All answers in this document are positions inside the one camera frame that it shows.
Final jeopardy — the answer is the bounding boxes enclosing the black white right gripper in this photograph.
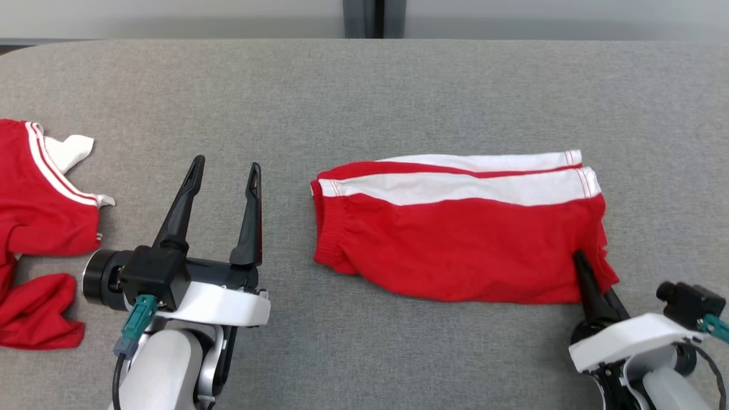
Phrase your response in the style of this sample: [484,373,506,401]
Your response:
[570,251,707,376]

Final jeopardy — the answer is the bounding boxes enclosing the black cable teal plug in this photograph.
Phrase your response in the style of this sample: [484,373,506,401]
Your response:
[692,313,729,410]
[112,294,159,410]

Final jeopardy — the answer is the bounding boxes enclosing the black cable teal plug right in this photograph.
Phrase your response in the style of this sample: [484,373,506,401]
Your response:
[692,313,729,410]

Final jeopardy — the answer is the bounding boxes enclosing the red shorts with white stripe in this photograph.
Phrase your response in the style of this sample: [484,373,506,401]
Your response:
[310,149,620,304]

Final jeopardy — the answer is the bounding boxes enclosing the grey metal upright post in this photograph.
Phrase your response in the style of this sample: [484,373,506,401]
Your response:
[342,0,406,39]

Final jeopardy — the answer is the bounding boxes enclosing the black cable teal plug left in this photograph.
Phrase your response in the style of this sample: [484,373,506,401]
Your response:
[112,294,159,410]

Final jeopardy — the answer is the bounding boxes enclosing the red basketball jersey white trim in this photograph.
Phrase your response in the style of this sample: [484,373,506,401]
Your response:
[0,118,116,350]

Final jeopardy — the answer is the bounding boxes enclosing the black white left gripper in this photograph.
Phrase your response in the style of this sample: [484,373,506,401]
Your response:
[83,155,271,328]

